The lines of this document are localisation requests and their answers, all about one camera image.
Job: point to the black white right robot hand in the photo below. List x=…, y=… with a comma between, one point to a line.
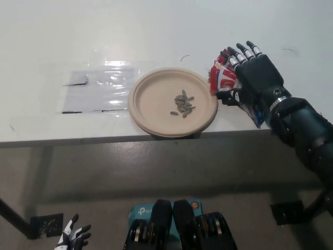
x=260, y=78

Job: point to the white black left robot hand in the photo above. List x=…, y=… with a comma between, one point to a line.
x=69, y=235

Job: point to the red blue sunflower seed bag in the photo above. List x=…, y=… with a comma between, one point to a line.
x=221, y=78

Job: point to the grey sunflower seed pile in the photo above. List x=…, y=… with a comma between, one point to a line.
x=182, y=100

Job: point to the beige paper plate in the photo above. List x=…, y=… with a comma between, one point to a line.
x=156, y=104
x=171, y=135

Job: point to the teal router box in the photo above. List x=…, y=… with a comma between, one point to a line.
x=140, y=212

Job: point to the clear plastic sheet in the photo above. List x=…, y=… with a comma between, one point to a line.
x=99, y=93

